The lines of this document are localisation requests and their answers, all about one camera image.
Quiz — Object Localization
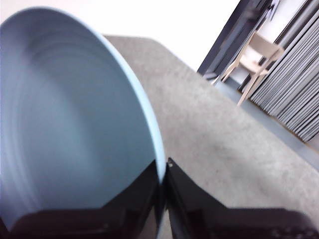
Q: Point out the grey stacked panels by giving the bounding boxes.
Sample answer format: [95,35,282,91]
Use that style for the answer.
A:
[249,9,319,143]

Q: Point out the blue round plate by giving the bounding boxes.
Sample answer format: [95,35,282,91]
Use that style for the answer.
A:
[0,6,166,239]

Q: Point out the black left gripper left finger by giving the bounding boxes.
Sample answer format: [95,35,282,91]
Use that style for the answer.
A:
[0,159,161,239]

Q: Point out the white plastic chair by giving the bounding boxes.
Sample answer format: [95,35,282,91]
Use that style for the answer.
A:
[213,32,285,107]

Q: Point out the dark metal frame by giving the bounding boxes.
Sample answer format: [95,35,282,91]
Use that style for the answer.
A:
[196,0,275,80]

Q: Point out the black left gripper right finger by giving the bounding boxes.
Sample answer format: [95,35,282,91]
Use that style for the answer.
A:
[165,156,319,239]

